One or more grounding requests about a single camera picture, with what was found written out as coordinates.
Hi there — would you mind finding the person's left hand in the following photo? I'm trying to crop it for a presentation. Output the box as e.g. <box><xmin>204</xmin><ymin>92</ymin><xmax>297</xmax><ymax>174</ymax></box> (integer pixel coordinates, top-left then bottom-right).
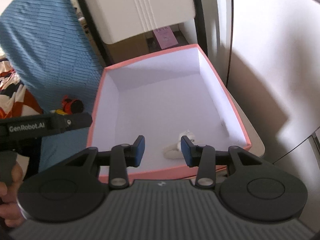
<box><xmin>0</xmin><ymin>163</ymin><xmax>26</xmax><ymax>228</ymax></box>

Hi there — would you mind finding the white cabinet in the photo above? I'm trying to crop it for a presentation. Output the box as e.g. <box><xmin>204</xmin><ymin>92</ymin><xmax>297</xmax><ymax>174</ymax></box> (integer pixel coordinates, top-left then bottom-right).
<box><xmin>74</xmin><ymin>0</ymin><xmax>197</xmax><ymax>45</ymax></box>

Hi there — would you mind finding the pink cardboard box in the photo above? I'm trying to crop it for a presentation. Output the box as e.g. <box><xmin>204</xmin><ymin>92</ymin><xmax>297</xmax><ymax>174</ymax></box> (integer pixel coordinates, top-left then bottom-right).
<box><xmin>86</xmin><ymin>43</ymin><xmax>252</xmax><ymax>185</ymax></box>

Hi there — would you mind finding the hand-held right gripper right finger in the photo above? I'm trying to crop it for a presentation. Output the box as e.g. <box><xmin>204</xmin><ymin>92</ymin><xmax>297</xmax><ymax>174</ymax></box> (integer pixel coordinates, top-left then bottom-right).
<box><xmin>180</xmin><ymin>135</ymin><xmax>262</xmax><ymax>188</ymax></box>

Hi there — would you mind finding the orange black white printed blanket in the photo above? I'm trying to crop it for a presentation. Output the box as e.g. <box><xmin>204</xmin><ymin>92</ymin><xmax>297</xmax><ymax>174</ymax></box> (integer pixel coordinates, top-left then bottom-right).
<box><xmin>0</xmin><ymin>50</ymin><xmax>44</xmax><ymax>119</ymax></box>

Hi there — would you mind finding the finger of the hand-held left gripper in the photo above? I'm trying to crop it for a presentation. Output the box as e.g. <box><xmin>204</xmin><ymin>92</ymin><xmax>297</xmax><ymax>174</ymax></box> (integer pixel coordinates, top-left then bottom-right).
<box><xmin>51</xmin><ymin>112</ymin><xmax>93</xmax><ymax>132</ymax></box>

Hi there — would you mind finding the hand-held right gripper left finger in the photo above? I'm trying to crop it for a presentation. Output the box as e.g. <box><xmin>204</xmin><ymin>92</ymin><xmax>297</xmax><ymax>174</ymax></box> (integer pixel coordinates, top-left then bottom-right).
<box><xmin>65</xmin><ymin>135</ymin><xmax>146</xmax><ymax>190</ymax></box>

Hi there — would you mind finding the red and black toy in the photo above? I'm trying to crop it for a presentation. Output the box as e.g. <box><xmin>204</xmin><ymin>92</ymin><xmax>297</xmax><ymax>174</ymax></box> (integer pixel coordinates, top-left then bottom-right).
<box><xmin>62</xmin><ymin>95</ymin><xmax>84</xmax><ymax>115</ymax></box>

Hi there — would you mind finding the black bed frame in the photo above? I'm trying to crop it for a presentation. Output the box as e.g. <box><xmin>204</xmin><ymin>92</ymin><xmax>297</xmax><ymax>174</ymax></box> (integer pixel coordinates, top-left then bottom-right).
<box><xmin>62</xmin><ymin>0</ymin><xmax>113</xmax><ymax>68</ymax></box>

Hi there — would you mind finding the blue textured bedspread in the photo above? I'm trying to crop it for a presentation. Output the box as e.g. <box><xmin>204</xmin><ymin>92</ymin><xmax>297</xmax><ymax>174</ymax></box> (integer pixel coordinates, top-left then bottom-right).
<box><xmin>0</xmin><ymin>0</ymin><xmax>106</xmax><ymax>178</ymax></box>

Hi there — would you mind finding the small white toy figure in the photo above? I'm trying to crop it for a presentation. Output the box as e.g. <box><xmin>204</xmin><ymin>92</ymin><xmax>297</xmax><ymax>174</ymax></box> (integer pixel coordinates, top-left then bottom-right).
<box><xmin>162</xmin><ymin>129</ymin><xmax>198</xmax><ymax>160</ymax></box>

